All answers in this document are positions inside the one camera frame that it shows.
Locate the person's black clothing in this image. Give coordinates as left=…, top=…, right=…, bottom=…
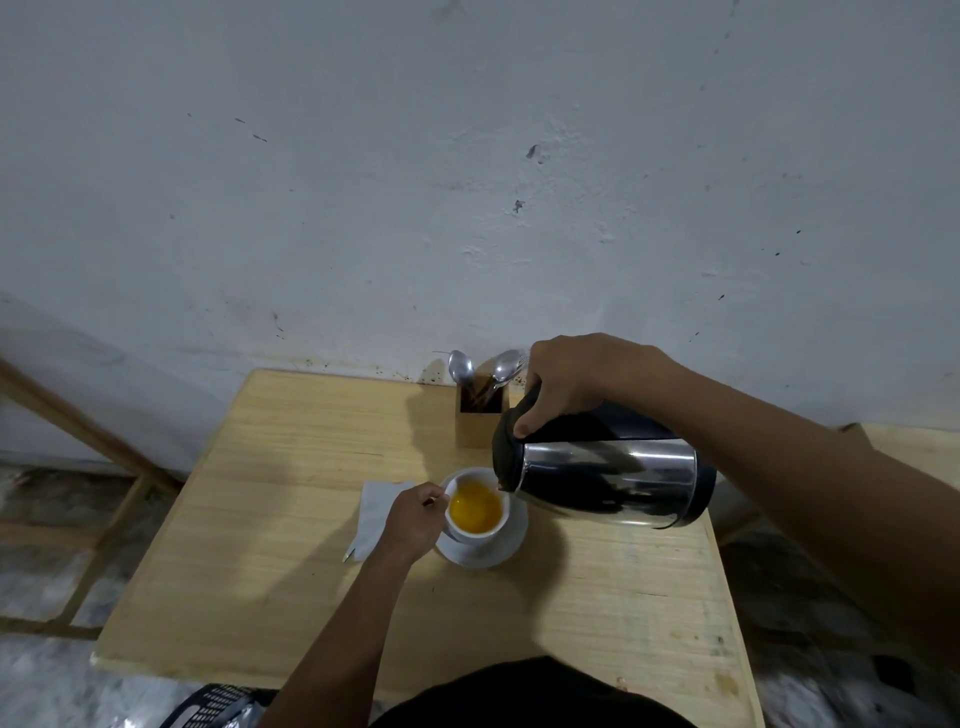
left=370, top=656, right=699, bottom=728

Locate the black plastic basket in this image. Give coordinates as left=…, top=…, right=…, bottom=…
left=158, top=683, right=261, bottom=728

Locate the person's left hand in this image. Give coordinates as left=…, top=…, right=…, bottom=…
left=372, top=482, right=452, bottom=565

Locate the white ceramic cup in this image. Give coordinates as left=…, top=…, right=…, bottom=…
left=441, top=467, right=513, bottom=546

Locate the person's left forearm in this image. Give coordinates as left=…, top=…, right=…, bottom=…
left=257, top=546, right=438, bottom=728

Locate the white saucer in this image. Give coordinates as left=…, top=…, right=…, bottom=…
left=434, top=469, right=530, bottom=570

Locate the wooden frame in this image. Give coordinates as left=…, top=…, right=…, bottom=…
left=0, top=355, right=186, bottom=643

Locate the person's right forearm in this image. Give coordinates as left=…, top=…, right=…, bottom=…
left=654, top=358, right=960, bottom=669

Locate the wooden cutlery holder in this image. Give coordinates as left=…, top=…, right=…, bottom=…
left=455, top=381, right=512, bottom=450

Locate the person's right hand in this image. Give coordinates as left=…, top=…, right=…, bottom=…
left=512, top=333, right=678, bottom=441

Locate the steel electric kettle black handle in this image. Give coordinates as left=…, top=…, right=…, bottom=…
left=491, top=379, right=718, bottom=531

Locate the white paper napkin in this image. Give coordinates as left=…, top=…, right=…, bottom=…
left=342, top=480, right=421, bottom=564

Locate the orange tea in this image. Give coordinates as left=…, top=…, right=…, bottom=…
left=450, top=480, right=504, bottom=535

